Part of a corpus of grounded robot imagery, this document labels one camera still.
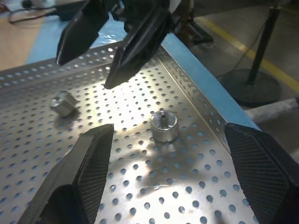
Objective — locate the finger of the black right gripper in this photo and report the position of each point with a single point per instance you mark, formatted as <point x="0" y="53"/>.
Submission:
<point x="79" y="35"/>
<point x="140" y="42"/>

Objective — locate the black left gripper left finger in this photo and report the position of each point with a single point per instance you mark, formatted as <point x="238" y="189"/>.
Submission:
<point x="81" y="177"/>

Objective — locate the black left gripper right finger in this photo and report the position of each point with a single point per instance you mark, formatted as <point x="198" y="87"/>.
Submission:
<point x="264" y="172"/>

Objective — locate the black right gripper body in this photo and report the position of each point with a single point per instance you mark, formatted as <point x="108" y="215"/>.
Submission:
<point x="120" y="9"/>

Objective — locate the perforated steel tray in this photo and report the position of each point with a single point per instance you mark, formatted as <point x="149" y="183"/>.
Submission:
<point x="140" y="168"/>

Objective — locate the black metal stand foot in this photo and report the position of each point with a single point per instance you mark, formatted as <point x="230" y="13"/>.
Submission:
<point x="198" y="32"/>

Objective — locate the small hexagonal metal part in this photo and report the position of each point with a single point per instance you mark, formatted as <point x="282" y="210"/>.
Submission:
<point x="64" y="105"/>

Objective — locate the black stanchion with round base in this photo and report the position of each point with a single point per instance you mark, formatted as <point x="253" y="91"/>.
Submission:
<point x="254" y="88"/>

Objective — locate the silver metal roller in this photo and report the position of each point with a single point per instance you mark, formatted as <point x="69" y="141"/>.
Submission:
<point x="164" y="129"/>

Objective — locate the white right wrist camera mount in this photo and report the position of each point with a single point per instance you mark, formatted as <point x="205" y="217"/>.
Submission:
<point x="173" y="4"/>

